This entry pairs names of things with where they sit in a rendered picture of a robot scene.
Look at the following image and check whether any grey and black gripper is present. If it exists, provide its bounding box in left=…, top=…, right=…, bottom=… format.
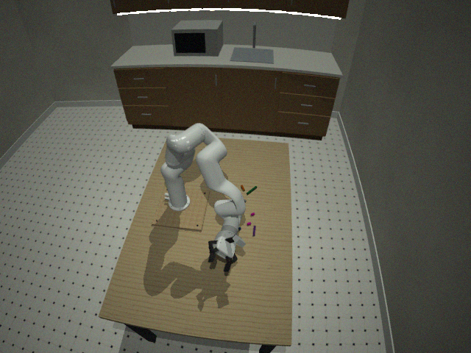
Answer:
left=208, top=230, right=238, bottom=272

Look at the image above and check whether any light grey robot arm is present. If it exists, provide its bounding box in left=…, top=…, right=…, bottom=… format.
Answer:
left=160, top=123, right=246, bottom=248

